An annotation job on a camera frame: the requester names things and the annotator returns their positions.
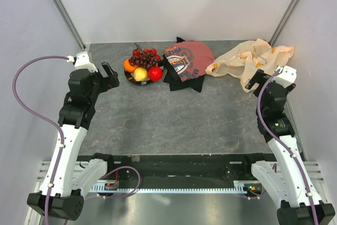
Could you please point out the right aluminium frame post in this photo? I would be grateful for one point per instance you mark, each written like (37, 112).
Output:
(283, 21)

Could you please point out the yellow pear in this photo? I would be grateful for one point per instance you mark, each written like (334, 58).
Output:
(140, 74)

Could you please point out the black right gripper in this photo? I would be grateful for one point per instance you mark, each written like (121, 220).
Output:
(260, 77)

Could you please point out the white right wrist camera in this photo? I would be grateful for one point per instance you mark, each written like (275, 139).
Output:
(286, 76)

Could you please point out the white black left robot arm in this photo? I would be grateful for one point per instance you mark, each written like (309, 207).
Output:
(62, 194)

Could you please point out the red apple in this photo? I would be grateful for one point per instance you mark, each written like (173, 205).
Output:
(155, 73)

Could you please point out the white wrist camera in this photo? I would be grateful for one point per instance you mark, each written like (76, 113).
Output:
(83, 60)
(286, 76)

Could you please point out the beige banana print plastic bag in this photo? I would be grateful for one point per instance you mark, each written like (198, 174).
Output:
(244, 60)

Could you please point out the black folded garment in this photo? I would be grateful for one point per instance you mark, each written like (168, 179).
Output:
(176, 84)

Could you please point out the aluminium frame post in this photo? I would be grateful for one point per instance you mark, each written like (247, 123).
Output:
(283, 21)
(69, 23)

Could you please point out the orange fruit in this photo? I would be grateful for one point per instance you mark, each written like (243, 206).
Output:
(129, 66)

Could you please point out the red printed folded t-shirt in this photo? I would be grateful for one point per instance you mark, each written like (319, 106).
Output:
(188, 60)

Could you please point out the dark purple grape bunch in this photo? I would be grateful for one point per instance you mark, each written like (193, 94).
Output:
(146, 60)

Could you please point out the black fruit plate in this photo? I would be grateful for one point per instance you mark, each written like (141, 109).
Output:
(130, 76)

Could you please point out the red cherry tomatoes cluster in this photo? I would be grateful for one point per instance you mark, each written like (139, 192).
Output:
(151, 52)

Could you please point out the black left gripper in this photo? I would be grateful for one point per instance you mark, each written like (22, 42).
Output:
(110, 81)

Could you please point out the left aluminium frame post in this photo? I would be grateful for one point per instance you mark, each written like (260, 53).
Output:
(69, 23)

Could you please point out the grey slotted cable duct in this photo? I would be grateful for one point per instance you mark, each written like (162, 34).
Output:
(238, 187)

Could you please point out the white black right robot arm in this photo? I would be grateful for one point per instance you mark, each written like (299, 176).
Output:
(293, 192)

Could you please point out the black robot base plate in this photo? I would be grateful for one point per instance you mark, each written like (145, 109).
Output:
(227, 167)

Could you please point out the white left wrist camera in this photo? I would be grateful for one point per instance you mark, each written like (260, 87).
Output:
(83, 60)

